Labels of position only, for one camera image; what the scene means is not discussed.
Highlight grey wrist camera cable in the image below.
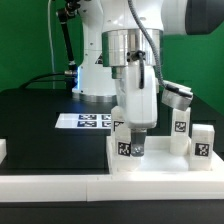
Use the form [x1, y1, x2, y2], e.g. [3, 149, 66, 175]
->
[127, 0, 168, 90]

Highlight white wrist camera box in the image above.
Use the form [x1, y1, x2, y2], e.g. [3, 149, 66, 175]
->
[162, 81, 193, 111]

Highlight white hanging cable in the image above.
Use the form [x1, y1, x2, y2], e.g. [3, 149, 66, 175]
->
[46, 0, 57, 90]

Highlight black cables behind base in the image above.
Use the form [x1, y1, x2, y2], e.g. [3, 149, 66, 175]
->
[19, 72, 75, 90]

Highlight black camera stand pole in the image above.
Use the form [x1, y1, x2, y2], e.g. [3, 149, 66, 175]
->
[56, 0, 80, 91]

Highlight white plate with fiducial tags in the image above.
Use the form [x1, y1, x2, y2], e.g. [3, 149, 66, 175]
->
[55, 113, 111, 129]

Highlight white front fence bar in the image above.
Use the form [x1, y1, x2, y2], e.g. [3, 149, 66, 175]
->
[0, 172, 224, 202]

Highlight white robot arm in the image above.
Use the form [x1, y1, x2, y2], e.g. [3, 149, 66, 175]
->
[76, 0, 224, 157]

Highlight white square table top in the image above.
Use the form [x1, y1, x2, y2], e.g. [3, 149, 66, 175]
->
[106, 136, 224, 175]

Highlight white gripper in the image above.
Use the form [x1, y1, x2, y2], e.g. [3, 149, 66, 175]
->
[113, 62, 157, 157]

